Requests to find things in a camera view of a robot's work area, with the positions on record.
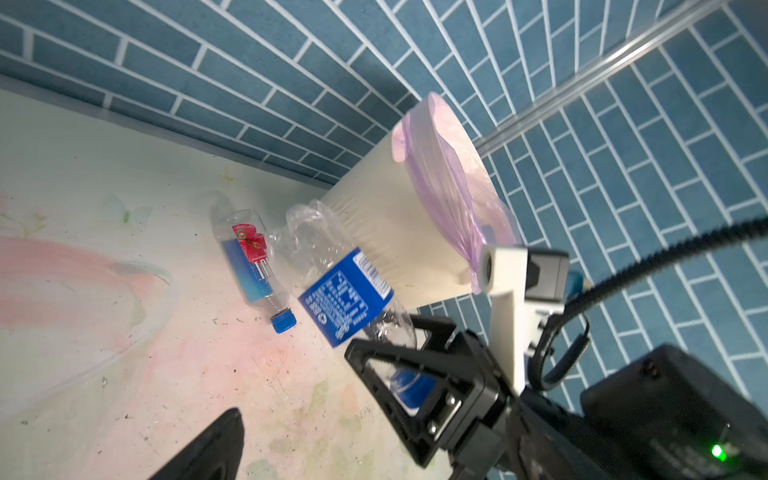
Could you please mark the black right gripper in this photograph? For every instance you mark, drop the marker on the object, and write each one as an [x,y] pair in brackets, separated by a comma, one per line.
[448,395]

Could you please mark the blue label water bottle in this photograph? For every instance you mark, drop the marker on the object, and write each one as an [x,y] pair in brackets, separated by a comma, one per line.
[334,281]

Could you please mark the white bin with pink liner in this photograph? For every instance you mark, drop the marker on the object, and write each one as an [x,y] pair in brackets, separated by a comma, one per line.
[421,205]

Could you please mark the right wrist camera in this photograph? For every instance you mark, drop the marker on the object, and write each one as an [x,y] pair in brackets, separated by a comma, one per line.
[525,285]

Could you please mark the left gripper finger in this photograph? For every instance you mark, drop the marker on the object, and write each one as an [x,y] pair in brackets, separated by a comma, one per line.
[216,453]

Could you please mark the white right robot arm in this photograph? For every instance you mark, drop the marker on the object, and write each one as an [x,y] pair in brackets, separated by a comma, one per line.
[664,416]

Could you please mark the blue red label bottle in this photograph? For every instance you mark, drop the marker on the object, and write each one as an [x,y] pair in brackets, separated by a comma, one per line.
[242,238]

